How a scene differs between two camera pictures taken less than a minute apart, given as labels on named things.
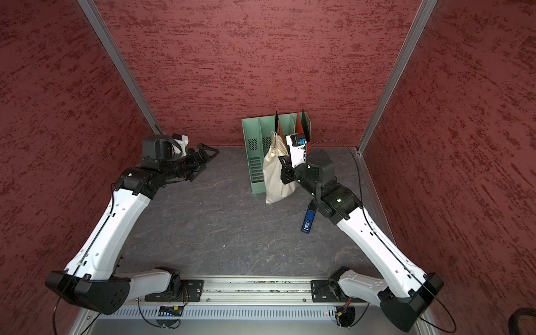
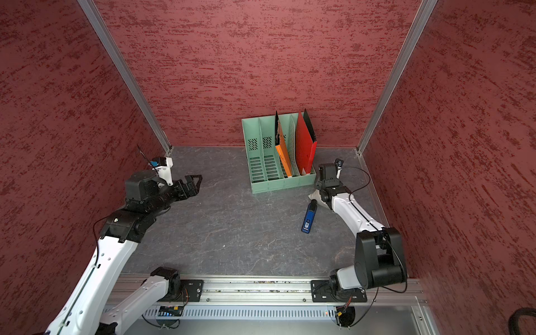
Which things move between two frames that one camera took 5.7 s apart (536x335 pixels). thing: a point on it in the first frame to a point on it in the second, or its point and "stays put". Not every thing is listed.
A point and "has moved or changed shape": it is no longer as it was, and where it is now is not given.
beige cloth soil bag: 276,190 has moved or changed shape
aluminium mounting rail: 248,290 stays put
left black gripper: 197,163 to 193,190
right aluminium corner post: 426,10 stays put
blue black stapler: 309,217 stays put
